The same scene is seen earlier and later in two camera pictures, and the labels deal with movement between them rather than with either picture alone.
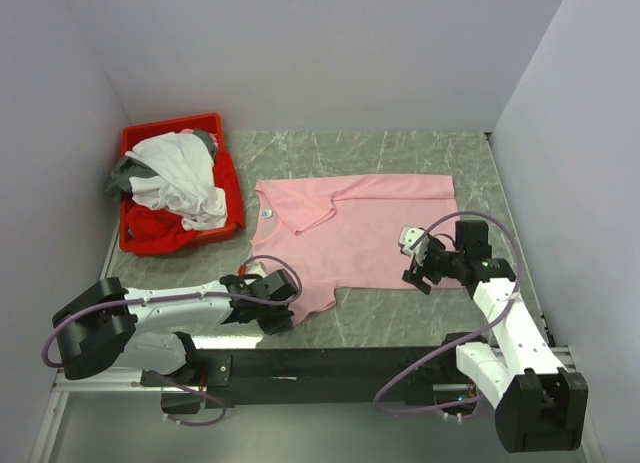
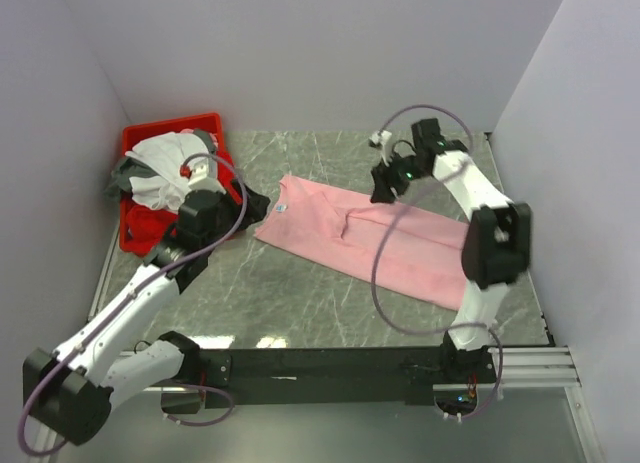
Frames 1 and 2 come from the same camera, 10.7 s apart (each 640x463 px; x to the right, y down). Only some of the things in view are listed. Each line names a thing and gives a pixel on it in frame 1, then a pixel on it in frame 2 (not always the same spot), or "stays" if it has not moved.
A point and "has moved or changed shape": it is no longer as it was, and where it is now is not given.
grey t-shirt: (123, 168) stays
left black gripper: (280, 322) → (255, 209)
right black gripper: (415, 278) → (383, 179)
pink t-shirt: (344, 232) has moved or changed shape
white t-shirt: (184, 186) stays
